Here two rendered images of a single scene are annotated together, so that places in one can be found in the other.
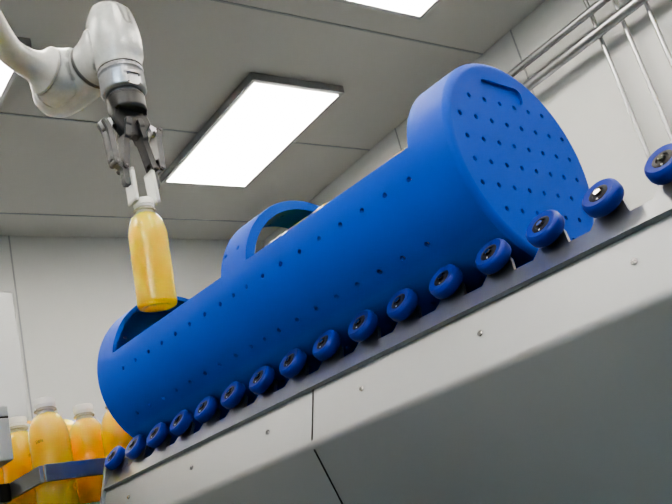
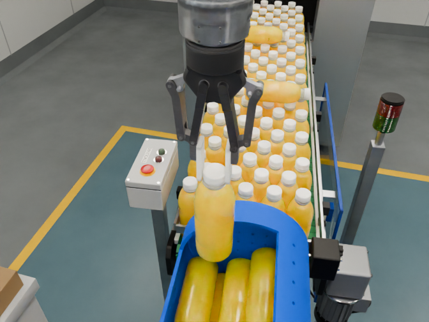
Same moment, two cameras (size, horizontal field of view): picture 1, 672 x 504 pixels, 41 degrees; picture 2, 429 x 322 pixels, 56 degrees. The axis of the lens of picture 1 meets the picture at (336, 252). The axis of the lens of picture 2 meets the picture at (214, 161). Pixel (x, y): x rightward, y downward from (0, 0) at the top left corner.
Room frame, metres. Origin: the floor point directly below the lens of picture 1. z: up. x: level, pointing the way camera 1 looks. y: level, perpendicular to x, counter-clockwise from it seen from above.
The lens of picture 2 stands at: (1.24, -0.07, 1.83)
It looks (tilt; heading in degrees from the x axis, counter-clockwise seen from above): 40 degrees down; 55
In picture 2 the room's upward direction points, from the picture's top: straight up
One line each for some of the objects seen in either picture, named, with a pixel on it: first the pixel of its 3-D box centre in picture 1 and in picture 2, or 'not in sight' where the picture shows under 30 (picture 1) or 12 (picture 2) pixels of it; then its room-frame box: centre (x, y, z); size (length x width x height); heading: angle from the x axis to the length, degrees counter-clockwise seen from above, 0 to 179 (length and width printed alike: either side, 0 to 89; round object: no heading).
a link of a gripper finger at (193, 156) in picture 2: (120, 172); (188, 144); (1.49, 0.35, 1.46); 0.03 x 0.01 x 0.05; 136
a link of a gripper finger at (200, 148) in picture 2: (131, 186); (200, 158); (1.50, 0.34, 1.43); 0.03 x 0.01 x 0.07; 46
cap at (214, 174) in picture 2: (144, 207); (214, 176); (1.52, 0.33, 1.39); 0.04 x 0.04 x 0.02
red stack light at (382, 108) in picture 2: not in sight; (390, 106); (2.20, 0.43, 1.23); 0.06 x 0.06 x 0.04
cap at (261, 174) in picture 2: not in sight; (261, 176); (1.82, 0.52, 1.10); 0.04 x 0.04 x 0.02
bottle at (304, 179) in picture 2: not in sight; (297, 190); (1.94, 0.49, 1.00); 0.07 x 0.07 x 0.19
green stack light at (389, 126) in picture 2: not in sight; (385, 120); (2.20, 0.43, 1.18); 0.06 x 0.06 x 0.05
